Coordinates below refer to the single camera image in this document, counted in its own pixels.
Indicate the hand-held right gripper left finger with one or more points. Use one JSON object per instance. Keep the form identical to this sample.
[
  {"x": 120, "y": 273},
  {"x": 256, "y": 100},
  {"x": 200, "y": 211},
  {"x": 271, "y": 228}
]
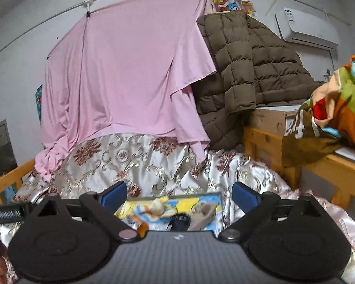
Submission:
[{"x": 114, "y": 196}]

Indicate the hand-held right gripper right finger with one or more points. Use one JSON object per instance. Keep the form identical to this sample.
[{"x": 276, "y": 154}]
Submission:
[{"x": 245, "y": 196}]

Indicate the grey beige cloth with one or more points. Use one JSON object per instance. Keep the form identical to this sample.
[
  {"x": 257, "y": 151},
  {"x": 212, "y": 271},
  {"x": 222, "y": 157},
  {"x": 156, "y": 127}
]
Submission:
[{"x": 202, "y": 216}]

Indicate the white air conditioner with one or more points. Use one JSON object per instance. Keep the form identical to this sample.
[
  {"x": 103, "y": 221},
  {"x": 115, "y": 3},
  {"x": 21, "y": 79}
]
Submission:
[{"x": 307, "y": 28}]

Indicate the brown cloth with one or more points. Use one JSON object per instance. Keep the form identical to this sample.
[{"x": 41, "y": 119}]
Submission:
[{"x": 307, "y": 151}]

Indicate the grey door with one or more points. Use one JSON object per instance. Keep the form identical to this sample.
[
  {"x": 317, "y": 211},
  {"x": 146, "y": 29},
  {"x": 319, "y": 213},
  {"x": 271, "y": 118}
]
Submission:
[{"x": 0, "y": 151}]

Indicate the floral satin bedspread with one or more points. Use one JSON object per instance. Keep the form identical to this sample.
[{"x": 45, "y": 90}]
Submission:
[{"x": 121, "y": 159}]

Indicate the black cylinder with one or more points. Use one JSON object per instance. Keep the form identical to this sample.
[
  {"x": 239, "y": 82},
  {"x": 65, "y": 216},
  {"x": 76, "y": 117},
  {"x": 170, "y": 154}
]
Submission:
[{"x": 179, "y": 221}]

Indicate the white board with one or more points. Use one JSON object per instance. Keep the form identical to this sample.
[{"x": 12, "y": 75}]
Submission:
[{"x": 352, "y": 155}]

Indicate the pink hanging sheet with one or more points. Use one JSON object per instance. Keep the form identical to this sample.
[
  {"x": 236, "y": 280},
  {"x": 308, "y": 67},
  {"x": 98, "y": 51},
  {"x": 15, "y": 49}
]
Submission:
[{"x": 121, "y": 80}]

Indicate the brown puffer jacket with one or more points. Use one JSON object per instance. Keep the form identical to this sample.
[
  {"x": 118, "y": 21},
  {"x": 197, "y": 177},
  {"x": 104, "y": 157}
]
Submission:
[{"x": 239, "y": 74}]

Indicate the blue wall poster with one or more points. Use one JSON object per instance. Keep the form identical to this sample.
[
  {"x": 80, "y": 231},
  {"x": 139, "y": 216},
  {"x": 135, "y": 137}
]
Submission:
[{"x": 38, "y": 100}]

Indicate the cartoon print storage box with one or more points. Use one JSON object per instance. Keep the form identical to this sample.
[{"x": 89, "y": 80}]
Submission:
[{"x": 192, "y": 202}]

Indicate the pale wooden box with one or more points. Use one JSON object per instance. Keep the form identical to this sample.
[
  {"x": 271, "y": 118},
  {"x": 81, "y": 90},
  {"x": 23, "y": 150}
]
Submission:
[{"x": 269, "y": 121}]

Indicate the wooden bed rail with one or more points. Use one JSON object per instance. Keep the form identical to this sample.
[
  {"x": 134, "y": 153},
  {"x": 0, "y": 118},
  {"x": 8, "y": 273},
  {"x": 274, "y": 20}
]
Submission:
[{"x": 6, "y": 180}]

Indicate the colourful patchwork blanket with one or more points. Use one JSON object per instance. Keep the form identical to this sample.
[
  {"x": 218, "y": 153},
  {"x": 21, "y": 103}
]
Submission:
[{"x": 343, "y": 103}]

